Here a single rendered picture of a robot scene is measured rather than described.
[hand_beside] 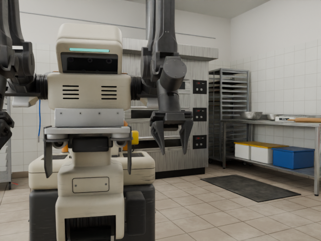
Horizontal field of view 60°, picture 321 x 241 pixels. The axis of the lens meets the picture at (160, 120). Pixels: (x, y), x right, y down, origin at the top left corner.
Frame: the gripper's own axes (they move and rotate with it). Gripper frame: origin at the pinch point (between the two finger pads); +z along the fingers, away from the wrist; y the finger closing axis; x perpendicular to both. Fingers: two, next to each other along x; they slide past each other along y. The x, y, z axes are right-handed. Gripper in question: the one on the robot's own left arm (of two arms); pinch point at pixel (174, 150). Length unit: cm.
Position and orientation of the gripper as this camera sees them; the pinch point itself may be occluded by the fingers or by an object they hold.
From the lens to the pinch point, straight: 67.8
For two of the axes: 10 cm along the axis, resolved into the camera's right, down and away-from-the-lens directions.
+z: 0.8, 9.1, -4.2
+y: 9.8, 0.0, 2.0
